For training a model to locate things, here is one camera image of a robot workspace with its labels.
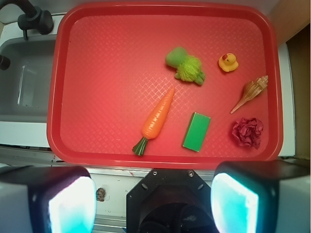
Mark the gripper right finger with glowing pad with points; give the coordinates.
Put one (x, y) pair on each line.
(262, 197)

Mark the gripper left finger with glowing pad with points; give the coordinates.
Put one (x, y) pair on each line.
(59, 199)

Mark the crumpled red paper ball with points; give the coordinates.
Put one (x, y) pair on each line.
(247, 132)

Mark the green rectangular block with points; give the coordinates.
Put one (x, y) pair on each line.
(196, 131)

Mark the brown spiral seashell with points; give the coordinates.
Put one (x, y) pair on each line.
(251, 90)

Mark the grey sink basin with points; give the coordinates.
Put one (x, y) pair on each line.
(25, 85)

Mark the orange plastic toy carrot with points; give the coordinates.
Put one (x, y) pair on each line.
(154, 122)

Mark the yellow rubber duck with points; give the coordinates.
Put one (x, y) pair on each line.
(228, 62)

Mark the green fuzzy plush toy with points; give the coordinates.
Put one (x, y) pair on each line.
(188, 67)

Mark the red plastic tray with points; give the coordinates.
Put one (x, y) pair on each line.
(109, 73)

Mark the black faucet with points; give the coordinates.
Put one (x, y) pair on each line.
(34, 18)

